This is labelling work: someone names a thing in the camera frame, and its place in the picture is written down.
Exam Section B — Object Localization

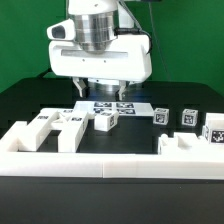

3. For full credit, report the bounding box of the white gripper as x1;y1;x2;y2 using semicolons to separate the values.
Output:
46;18;153;102

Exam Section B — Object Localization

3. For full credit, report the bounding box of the white chair back bar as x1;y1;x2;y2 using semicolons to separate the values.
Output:
58;111;88;153

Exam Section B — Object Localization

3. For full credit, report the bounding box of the white chair back part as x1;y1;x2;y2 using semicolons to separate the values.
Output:
18;108;64;152

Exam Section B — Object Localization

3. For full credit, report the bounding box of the white tag sheet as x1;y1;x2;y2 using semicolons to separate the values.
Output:
74;101;154;117

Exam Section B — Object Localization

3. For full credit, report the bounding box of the black cable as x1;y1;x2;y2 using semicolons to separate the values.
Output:
36;68;53;79

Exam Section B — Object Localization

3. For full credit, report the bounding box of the white U-shaped fence frame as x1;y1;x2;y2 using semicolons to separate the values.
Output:
0;121;224;180

